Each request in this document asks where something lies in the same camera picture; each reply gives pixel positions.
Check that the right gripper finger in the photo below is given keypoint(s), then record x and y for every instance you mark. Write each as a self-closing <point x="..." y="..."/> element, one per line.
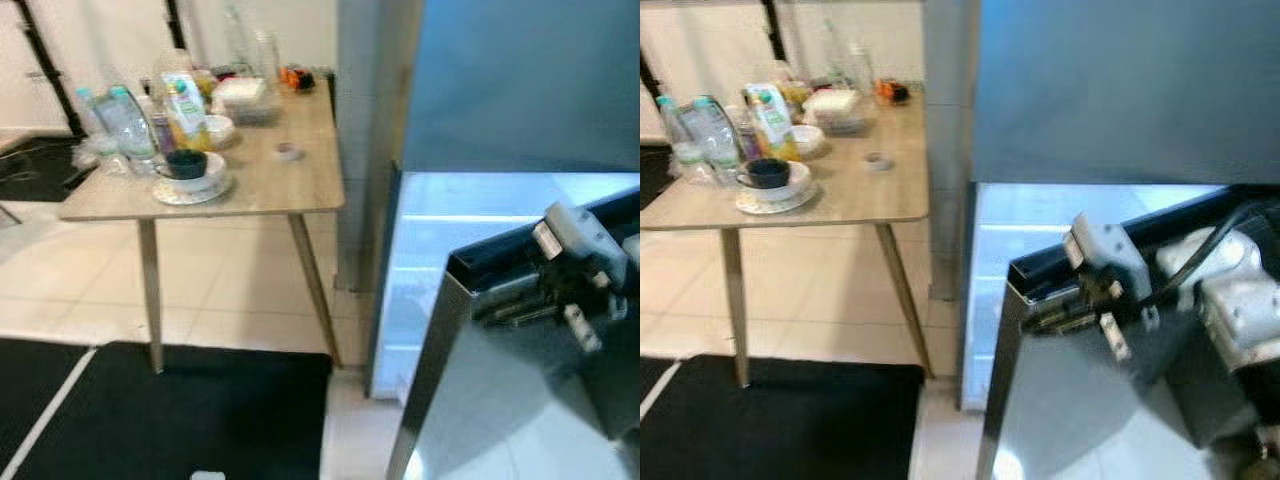
<point x="510" y="291"/>
<point x="520" y="314"/>
<point x="1055" y="303"/>
<point x="1065" y="324"/>

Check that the grey steel fridge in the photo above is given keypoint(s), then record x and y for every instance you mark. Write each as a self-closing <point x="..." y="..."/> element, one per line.
<point x="520" y="90"/>
<point x="1100" y="90"/>

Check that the black floor mat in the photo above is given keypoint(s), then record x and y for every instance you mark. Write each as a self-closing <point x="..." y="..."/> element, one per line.
<point x="790" y="430"/>
<point x="200" y="420"/>
<point x="650" y="372"/>
<point x="25" y="380"/>

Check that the water bottle teal cap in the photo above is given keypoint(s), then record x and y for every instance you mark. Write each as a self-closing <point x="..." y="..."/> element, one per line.
<point x="715" y="135"/>
<point x="675" y="135"/>
<point x="90" y="125"/>
<point x="130" y="125"/>

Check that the wooden table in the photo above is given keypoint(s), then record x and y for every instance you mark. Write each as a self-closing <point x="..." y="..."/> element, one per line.
<point x="870" y="190"/>
<point x="290" y="180"/>

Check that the patterned white plate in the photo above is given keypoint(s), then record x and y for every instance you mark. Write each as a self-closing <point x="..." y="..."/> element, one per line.
<point x="775" y="207"/>
<point x="190" y="197"/>

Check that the dark blue cup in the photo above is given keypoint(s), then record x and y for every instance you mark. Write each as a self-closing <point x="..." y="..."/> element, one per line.
<point x="768" y="172"/>
<point x="187" y="163"/>

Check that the black stand pole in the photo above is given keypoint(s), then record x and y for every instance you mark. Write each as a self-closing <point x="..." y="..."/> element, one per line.
<point x="175" y="20"/>
<point x="50" y="70"/>
<point x="772" y="25"/>
<point x="650" y="75"/>

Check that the large white bowl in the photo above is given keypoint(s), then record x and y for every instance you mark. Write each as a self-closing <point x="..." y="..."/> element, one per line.
<point x="797" y="187"/>
<point x="212" y="178"/>

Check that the orange black object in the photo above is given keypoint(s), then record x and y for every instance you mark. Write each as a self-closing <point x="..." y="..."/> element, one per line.
<point x="893" y="92"/>
<point x="298" y="78"/>

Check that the white green juice carton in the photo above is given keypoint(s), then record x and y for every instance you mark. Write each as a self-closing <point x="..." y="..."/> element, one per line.
<point x="185" y="110"/>
<point x="772" y="120"/>

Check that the small white bowl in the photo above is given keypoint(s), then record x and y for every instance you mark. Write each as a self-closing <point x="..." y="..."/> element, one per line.
<point x="220" y="130"/>
<point x="808" y="140"/>

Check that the clear plastic food container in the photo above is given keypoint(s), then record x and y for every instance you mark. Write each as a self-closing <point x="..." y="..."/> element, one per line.
<point x="835" y="108"/>
<point x="245" y="98"/>

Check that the yellow jar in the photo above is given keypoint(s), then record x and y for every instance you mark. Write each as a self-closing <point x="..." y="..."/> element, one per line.
<point x="205" y="85"/>
<point x="795" y="95"/>

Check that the clear glass jar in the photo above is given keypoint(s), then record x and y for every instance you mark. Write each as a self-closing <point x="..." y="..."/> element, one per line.
<point x="862" y="65"/>
<point x="265" y="55"/>

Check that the tall clear bottle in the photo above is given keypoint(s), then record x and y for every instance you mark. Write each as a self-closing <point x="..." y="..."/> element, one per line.
<point x="236" y="40"/>
<point x="835" y="50"/>

